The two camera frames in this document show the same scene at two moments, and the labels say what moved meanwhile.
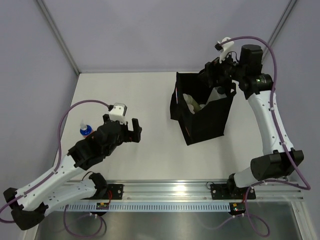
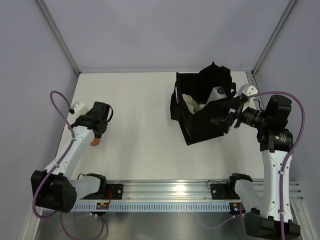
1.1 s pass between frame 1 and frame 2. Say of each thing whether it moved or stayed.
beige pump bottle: stayed
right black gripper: moved
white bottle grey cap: stayed
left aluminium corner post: stayed
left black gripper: moved
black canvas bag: stayed
